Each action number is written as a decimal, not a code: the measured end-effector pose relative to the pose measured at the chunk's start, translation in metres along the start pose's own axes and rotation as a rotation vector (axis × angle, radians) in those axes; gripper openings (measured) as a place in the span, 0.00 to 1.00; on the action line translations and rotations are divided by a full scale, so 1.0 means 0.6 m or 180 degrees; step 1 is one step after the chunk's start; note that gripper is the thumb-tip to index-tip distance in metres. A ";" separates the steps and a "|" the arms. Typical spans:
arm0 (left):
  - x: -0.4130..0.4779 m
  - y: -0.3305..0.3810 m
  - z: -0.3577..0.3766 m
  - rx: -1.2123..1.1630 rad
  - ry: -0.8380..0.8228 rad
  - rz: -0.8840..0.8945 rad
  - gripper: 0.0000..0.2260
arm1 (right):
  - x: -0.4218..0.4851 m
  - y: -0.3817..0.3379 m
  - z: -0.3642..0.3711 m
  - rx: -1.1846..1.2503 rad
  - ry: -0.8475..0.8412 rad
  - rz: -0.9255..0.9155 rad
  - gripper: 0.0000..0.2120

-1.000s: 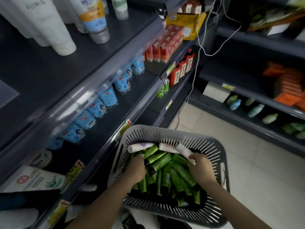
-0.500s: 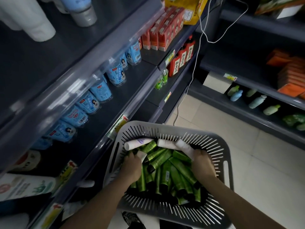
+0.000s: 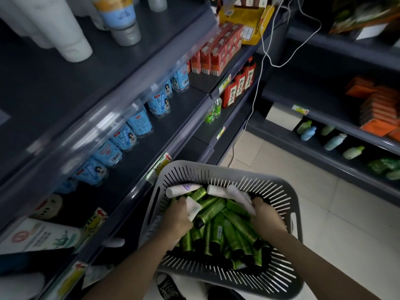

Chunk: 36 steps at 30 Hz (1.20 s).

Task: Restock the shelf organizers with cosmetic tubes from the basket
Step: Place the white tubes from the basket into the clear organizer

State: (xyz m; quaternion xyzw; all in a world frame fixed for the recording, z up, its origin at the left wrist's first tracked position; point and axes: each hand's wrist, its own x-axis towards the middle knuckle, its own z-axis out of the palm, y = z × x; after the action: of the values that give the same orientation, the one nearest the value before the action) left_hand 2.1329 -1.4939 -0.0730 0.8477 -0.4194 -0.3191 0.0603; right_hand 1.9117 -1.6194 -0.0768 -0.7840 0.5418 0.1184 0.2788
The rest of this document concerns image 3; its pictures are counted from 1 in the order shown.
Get white tube with purple print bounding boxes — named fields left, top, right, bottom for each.
left=165, top=183, right=203, bottom=199

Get white pack with panda print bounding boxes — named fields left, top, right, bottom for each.
left=31, top=194, right=64, bottom=220

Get person's left forearm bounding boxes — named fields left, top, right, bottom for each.
left=82, top=232, right=181, bottom=300

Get pale teal bottle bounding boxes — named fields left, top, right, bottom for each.
left=324, top=133, right=348, bottom=151

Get row of red cartons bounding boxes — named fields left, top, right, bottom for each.
left=189, top=23, right=244, bottom=77

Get long white tube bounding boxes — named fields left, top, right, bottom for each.
left=226, top=184, right=257, bottom=216

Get grey slotted plastic basket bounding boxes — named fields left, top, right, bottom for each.
left=138, top=160, right=304, bottom=300

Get green packets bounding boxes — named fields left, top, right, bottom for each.
left=367, top=157, right=400, bottom=181

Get blue and yellow tube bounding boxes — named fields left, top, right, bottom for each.
left=91, top=0, right=142, bottom=47

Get dark bottle with red label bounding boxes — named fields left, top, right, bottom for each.
left=234, top=69, right=247, bottom=98
left=222, top=80, right=239, bottom=109
left=243, top=57, right=257, bottom=90

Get plain white tube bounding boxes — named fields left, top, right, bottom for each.
left=207, top=185, right=229, bottom=198

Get black shoe with white laces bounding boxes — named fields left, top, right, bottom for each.
left=156, top=272, right=187, bottom=300

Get clear plastic shelf guard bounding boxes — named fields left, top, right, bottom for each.
left=0, top=24, right=221, bottom=230

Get green and orange snack bag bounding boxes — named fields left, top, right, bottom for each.
left=329, top=0, right=400, bottom=35

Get large white tube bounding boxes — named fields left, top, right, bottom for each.
left=0, top=0, right=54, bottom=49
left=7, top=0, right=93, bottom=63

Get white cardboard box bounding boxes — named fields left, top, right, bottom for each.
left=265, top=102, right=303, bottom=132

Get person's right forearm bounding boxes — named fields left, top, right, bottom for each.
left=265, top=229, right=382, bottom=300

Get white cable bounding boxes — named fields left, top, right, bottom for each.
left=227, top=0, right=285, bottom=167
left=260, top=0, right=322, bottom=68

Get person's left hand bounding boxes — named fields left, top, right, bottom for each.
left=159, top=197, right=194, bottom=251

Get row of blue label bottles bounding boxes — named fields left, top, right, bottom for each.
left=56, top=63, right=191, bottom=195

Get white label card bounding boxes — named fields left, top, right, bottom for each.
left=356, top=24, right=389, bottom=40

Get yellow cardboard display box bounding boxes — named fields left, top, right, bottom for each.
left=218, top=4, right=276, bottom=46

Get stack of orange packets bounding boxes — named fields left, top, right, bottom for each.
left=345, top=76, right=400, bottom=143

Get dark grey corner shelf unit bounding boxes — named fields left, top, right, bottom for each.
left=247, top=0, right=400, bottom=207

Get pale blue bottle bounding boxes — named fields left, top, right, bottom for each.
left=301, top=126, right=317, bottom=141

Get short white tube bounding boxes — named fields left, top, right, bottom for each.
left=186, top=197, right=203, bottom=222

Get white soft pack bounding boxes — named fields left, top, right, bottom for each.
left=0, top=272, right=46, bottom=300

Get white tube with green print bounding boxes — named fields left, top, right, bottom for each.
left=0, top=218, right=82, bottom=255

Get person's right hand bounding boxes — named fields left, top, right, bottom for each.
left=249, top=197, right=289, bottom=241

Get pile of green tubes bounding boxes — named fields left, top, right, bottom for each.
left=167, top=186, right=266, bottom=270

